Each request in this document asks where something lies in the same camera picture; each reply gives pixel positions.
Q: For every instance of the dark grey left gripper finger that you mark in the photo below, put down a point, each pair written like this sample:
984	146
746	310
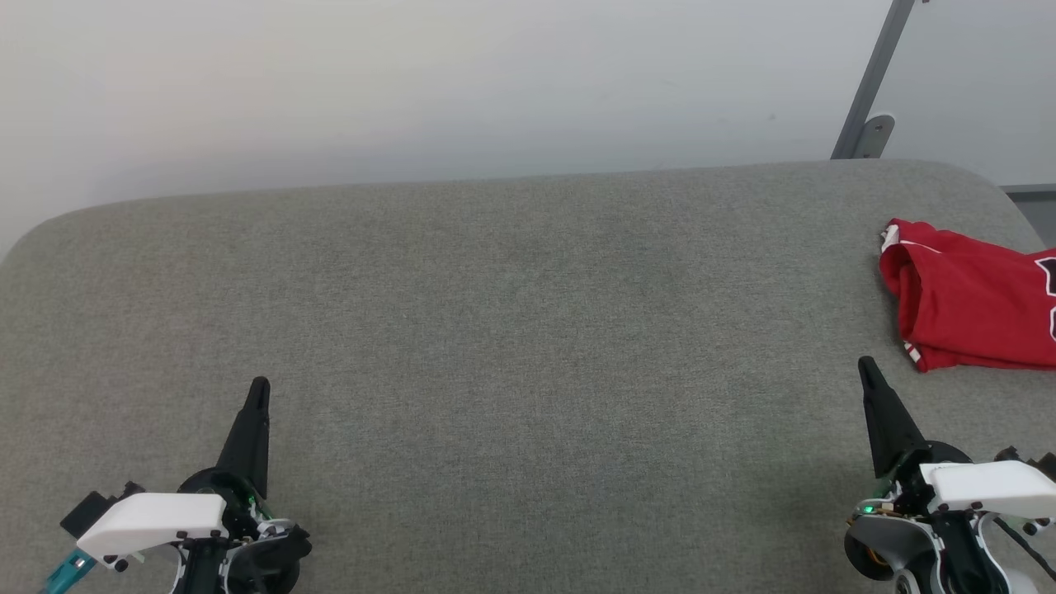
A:
252	445

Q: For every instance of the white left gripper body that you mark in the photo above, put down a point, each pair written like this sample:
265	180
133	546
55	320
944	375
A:
148	520

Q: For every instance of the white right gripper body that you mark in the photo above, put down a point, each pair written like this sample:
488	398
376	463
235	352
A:
990	487

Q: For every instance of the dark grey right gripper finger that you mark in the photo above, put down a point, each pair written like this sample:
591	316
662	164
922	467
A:
891	429

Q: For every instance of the red and white garment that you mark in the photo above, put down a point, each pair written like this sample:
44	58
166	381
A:
965	297

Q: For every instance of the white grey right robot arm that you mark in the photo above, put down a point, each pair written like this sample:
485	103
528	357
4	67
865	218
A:
899	544

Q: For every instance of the grey skirting strip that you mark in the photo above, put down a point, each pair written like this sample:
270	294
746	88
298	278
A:
1031	190

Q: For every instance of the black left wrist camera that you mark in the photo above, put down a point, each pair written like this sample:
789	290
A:
87	511

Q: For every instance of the teal left camera plug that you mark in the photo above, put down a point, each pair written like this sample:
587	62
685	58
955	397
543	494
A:
66	573

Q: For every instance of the grey metal bracket pole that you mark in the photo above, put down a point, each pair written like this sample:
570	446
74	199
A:
874	82

